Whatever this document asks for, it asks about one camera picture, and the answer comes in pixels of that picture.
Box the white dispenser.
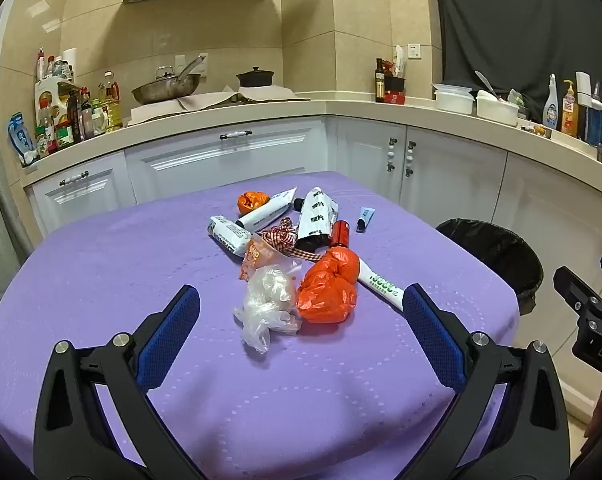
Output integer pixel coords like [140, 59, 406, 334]
[574, 71, 602, 109]

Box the black lined waste bin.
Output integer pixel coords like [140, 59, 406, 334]
[435, 218, 544, 316]

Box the large orange plastic bag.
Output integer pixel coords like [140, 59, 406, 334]
[297, 246, 360, 324]

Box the steel wok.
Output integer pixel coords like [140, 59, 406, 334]
[131, 56, 205, 106]

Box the clear plastic bag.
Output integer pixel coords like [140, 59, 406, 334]
[232, 267, 302, 355]

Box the orange dish soap bottle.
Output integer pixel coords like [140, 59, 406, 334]
[561, 79, 579, 138]

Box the dark curtain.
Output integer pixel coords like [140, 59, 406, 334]
[431, 0, 602, 121]

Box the round white lidded container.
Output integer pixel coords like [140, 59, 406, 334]
[432, 83, 474, 114]

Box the cluster of condiment bottles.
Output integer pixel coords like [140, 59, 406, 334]
[33, 47, 104, 158]

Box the large white tube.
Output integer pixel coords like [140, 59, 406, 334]
[235, 186, 299, 233]

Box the small orange plastic bag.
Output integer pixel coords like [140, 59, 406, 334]
[237, 191, 271, 215]

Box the white printed snack packet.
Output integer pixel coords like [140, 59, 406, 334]
[293, 187, 341, 253]

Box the white teal toothpaste tube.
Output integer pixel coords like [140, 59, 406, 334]
[356, 257, 408, 309]

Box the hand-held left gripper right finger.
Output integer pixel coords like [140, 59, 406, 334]
[402, 282, 572, 480]

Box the blue packet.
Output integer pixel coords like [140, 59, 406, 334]
[7, 112, 40, 167]

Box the red can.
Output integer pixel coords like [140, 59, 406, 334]
[331, 220, 351, 250]

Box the white spray bottle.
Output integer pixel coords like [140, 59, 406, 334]
[542, 73, 559, 129]

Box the blue bottle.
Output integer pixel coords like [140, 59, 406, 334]
[584, 105, 602, 145]

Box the rectangular white container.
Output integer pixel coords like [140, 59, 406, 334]
[475, 90, 521, 127]

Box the beige stove cover sheet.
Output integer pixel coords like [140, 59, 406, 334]
[126, 85, 312, 123]

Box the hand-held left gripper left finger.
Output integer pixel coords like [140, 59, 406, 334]
[33, 284, 202, 480]

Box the beige kitchen countertop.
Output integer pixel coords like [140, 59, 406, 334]
[18, 97, 602, 191]

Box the white kitchen cabinet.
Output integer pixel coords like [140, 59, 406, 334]
[23, 115, 602, 421]

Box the purple tablecloth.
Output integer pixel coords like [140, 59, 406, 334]
[0, 170, 521, 480]

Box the red checked ribbon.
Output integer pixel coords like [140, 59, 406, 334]
[258, 216, 327, 263]

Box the black lidded pot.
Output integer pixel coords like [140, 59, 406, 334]
[236, 66, 275, 89]

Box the white carton packet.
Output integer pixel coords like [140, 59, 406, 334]
[209, 215, 253, 259]

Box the clear wrapper with orange print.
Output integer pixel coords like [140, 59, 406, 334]
[238, 234, 302, 282]

